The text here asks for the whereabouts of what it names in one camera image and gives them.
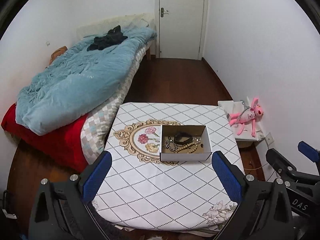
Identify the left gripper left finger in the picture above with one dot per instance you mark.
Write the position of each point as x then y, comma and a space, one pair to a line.
93, 176

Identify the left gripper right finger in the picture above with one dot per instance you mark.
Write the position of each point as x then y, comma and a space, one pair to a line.
230, 176

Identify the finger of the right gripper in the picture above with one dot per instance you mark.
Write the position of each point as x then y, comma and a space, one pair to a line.
283, 167
310, 152

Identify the red blanket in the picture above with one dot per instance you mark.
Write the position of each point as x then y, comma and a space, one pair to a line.
63, 145

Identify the checkered bed sheet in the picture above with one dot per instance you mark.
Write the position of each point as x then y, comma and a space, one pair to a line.
99, 121

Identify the patterned white tablecloth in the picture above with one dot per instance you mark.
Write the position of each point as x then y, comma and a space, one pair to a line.
141, 192

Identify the pink plush toy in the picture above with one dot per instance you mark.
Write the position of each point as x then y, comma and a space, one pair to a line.
250, 114

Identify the white cardboard box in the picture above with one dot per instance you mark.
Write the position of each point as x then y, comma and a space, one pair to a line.
198, 150

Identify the white bag under toy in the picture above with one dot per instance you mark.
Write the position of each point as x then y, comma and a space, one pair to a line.
231, 107

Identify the light blue duvet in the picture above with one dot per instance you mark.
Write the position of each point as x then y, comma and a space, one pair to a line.
77, 82

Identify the black clothing on bed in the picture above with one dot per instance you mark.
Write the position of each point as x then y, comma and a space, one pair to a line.
112, 38

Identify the white door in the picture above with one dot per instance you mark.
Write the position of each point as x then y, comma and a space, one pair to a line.
181, 27

